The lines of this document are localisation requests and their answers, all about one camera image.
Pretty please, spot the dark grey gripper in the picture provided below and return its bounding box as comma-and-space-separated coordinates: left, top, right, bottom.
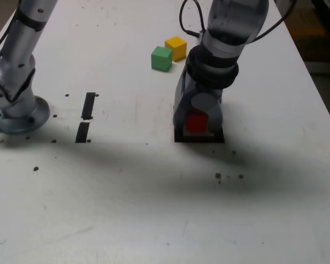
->
172, 67, 224, 133

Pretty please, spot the red cube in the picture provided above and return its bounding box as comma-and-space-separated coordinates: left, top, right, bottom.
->
185, 109, 209, 132

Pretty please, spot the green cube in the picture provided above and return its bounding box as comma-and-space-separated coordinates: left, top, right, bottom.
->
151, 46, 173, 73

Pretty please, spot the yellow cube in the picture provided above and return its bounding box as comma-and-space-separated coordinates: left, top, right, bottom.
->
164, 36, 188, 62

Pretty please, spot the black tape square outline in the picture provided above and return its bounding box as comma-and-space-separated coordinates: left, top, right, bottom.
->
172, 104, 226, 144

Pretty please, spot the black tape strip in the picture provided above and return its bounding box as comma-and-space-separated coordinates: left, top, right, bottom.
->
75, 92, 96, 144

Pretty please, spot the brown cardboard box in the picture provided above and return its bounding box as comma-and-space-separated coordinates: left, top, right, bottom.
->
287, 7, 330, 63

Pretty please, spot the thin black cable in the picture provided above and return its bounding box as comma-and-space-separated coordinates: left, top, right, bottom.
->
0, 10, 17, 60
179, 0, 206, 39
250, 0, 298, 43

